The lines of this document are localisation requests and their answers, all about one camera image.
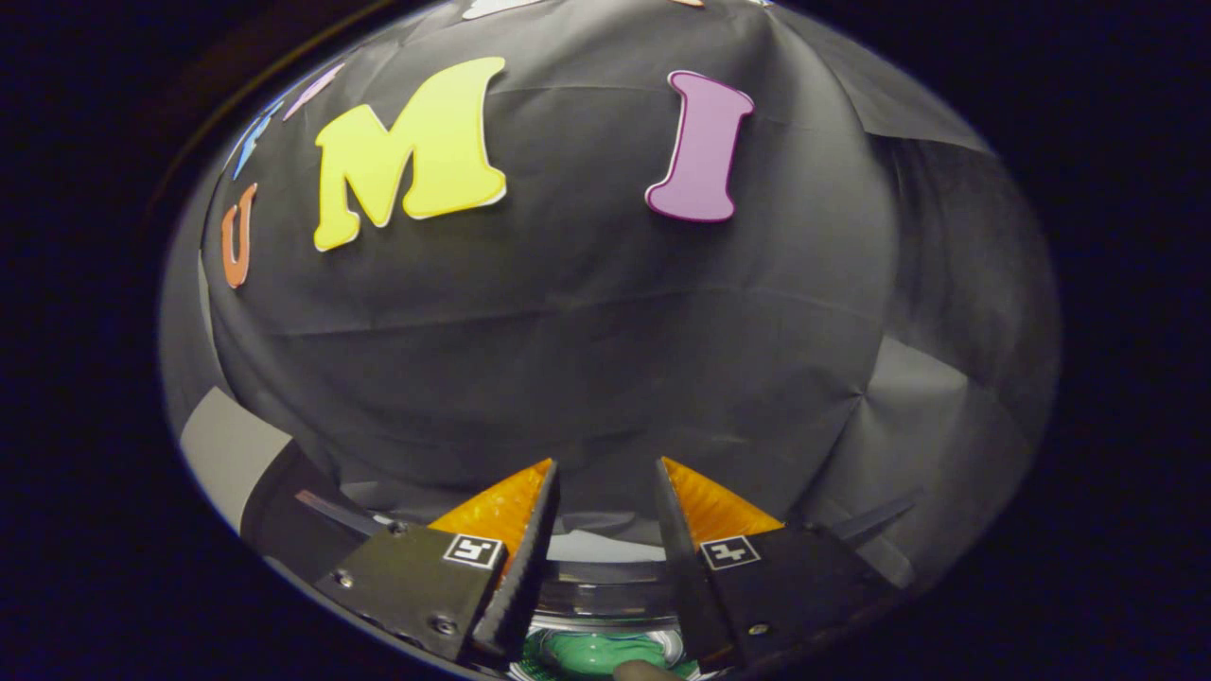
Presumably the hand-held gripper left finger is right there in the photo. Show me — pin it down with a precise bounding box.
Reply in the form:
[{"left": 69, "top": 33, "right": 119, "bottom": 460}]
[{"left": 315, "top": 459, "right": 561, "bottom": 663}]

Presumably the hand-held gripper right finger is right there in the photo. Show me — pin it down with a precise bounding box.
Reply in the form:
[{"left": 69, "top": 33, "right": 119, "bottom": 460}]
[{"left": 655, "top": 457, "right": 900, "bottom": 672}]

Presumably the green shirt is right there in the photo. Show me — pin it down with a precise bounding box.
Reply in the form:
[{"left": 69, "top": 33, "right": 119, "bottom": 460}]
[{"left": 522, "top": 629, "right": 703, "bottom": 680}]

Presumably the black washing machine lid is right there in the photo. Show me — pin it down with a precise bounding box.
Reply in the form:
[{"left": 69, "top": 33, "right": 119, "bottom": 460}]
[{"left": 241, "top": 443, "right": 917, "bottom": 592}]

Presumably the black backdrop cloth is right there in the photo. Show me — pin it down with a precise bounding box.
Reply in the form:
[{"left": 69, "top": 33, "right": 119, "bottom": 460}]
[{"left": 159, "top": 0, "right": 1061, "bottom": 587}]

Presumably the grey top cabinet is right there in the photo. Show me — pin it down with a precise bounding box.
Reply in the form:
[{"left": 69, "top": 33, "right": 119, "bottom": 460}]
[{"left": 178, "top": 386, "right": 296, "bottom": 533}]

